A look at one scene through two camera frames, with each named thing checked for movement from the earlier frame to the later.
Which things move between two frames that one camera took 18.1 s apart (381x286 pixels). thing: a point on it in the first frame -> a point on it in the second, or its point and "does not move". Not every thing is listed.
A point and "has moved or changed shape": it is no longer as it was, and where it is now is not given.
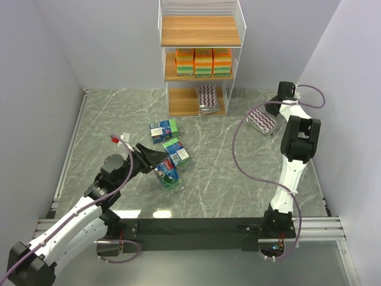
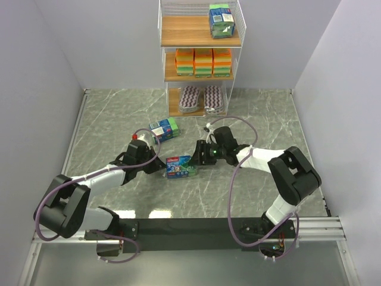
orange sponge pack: x=203 y=65 does not move
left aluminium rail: x=43 y=222 does not move
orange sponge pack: x=184 y=62 does not move
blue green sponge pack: x=167 y=174 -> x=180 y=167
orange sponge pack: x=222 y=62 does not move
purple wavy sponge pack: x=263 y=121 -> x=188 y=102
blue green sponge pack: x=178 y=155 -> x=222 y=22
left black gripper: x=144 y=159 does not move
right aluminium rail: x=312 y=229 does not move
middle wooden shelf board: x=171 y=72 does not move
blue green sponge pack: x=162 y=130 does not move
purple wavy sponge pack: x=208 y=99 has moved or changed shape
